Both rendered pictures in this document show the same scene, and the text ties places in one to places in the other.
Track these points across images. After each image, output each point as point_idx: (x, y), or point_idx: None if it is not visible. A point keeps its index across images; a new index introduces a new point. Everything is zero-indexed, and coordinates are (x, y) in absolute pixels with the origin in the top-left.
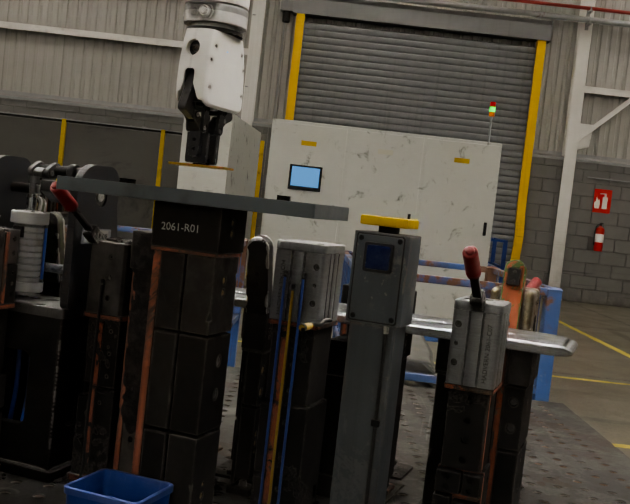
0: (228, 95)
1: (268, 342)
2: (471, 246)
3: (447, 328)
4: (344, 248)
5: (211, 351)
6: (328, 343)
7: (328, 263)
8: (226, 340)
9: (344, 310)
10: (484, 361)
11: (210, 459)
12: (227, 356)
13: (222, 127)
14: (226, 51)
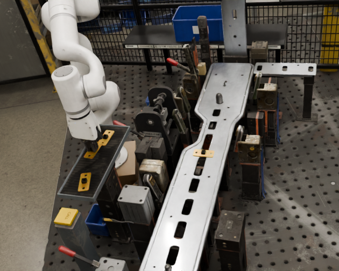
0: (83, 135)
1: (160, 209)
2: (60, 247)
3: (142, 264)
4: (140, 204)
5: (100, 202)
6: (146, 228)
7: (124, 206)
8: (110, 202)
9: (175, 222)
10: None
11: (117, 227)
12: (113, 206)
13: (93, 142)
14: (74, 122)
